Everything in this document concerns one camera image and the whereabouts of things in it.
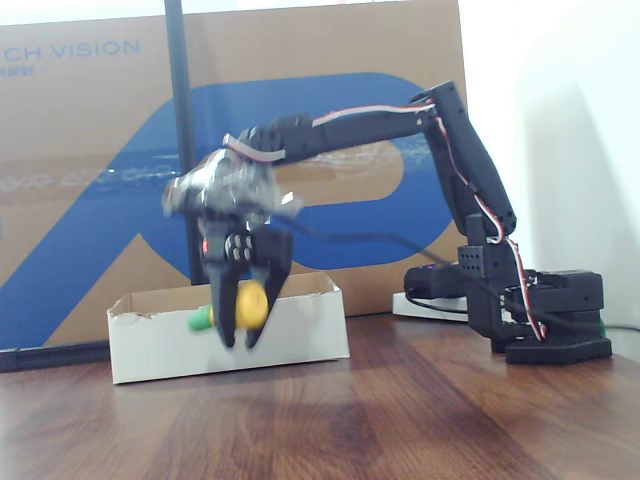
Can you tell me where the black vertical pole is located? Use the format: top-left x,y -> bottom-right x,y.
163,0 -> 202,287

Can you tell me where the black power plug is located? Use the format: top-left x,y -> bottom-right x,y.
403,264 -> 470,302

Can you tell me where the large brown blue-printed carton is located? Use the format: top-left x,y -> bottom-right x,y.
0,0 -> 469,349

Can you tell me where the white cardboard box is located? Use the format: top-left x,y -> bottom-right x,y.
106,270 -> 351,385

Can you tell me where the small yellow object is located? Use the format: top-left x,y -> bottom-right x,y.
187,280 -> 272,334

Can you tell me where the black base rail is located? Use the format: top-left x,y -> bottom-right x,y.
0,339 -> 110,374

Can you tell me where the white power strip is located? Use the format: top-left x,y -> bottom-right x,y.
392,291 -> 472,324

